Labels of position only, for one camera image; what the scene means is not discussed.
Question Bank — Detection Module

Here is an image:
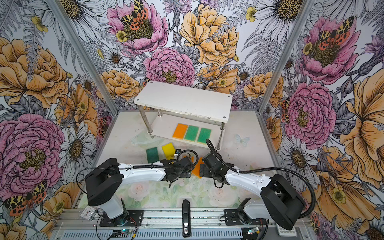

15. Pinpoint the orange sponge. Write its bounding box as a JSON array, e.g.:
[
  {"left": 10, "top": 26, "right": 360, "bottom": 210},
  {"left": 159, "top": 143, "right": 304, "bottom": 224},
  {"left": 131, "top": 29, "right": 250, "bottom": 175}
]
[
  {"left": 173, "top": 124, "right": 189, "bottom": 140},
  {"left": 191, "top": 157, "right": 204, "bottom": 179}
]

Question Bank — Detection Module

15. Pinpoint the light green sponge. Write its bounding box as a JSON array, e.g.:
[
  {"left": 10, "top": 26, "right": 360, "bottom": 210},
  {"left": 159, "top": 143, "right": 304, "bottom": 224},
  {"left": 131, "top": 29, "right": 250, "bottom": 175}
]
[
  {"left": 197, "top": 128, "right": 212, "bottom": 144},
  {"left": 184, "top": 125, "right": 200, "bottom": 142}
]

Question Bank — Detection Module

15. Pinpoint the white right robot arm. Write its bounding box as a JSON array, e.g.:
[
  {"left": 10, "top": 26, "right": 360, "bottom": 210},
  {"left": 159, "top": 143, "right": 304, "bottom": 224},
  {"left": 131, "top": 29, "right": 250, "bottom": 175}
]
[{"left": 200, "top": 153, "right": 308, "bottom": 230}]

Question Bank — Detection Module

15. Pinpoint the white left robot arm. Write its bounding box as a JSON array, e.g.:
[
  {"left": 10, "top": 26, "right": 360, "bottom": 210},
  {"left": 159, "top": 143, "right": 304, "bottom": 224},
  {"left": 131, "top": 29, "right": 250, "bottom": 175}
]
[{"left": 85, "top": 157, "right": 196, "bottom": 220}]

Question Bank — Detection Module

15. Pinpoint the white two-tier metal shelf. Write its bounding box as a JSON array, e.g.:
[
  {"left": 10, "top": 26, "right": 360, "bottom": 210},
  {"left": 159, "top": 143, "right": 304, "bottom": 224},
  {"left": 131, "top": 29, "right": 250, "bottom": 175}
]
[{"left": 134, "top": 81, "right": 233, "bottom": 150}]

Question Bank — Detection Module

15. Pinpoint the yellow sponge block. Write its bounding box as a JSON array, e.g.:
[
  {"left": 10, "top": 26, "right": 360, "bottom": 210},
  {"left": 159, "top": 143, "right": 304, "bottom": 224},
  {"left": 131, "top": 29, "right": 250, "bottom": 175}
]
[{"left": 162, "top": 143, "right": 176, "bottom": 160}]

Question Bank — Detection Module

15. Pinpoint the dark green scouring sponge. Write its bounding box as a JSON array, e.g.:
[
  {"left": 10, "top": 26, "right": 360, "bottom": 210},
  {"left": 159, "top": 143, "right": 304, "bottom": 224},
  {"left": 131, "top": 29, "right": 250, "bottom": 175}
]
[{"left": 146, "top": 147, "right": 160, "bottom": 164}]

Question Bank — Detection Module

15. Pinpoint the black stapler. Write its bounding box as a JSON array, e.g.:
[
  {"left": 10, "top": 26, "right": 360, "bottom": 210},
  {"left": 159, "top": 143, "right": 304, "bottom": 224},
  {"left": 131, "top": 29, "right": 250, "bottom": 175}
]
[{"left": 182, "top": 200, "right": 191, "bottom": 238}]

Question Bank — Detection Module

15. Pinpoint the white desk calculator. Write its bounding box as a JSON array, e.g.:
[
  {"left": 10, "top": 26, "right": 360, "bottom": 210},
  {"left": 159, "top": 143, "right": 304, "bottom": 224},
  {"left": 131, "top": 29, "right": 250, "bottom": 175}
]
[{"left": 276, "top": 224, "right": 298, "bottom": 238}]

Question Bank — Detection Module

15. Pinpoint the small white alarm clock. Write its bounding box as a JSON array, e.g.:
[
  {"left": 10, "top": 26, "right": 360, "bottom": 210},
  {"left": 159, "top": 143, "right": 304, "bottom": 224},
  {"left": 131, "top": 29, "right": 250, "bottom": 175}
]
[{"left": 80, "top": 206, "right": 97, "bottom": 221}]

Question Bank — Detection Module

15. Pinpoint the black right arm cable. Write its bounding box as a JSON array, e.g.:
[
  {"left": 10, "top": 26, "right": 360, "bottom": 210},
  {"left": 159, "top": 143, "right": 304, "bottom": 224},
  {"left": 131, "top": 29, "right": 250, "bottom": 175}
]
[{"left": 205, "top": 138, "right": 316, "bottom": 219}]

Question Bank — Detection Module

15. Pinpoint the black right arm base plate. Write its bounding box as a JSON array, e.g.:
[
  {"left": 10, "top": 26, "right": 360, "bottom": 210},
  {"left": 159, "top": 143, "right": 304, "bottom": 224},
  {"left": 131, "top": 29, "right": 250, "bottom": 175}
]
[{"left": 224, "top": 209, "right": 267, "bottom": 226}]

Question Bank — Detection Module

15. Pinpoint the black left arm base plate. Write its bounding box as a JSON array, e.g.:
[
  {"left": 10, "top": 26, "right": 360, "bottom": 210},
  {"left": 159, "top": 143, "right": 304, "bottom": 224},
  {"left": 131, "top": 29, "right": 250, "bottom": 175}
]
[{"left": 99, "top": 210, "right": 144, "bottom": 227}]

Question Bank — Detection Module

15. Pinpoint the aluminium front rail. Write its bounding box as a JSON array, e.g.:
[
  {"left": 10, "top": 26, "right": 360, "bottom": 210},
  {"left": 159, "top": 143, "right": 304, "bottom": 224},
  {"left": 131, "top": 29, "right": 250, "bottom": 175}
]
[{"left": 50, "top": 208, "right": 317, "bottom": 240}]

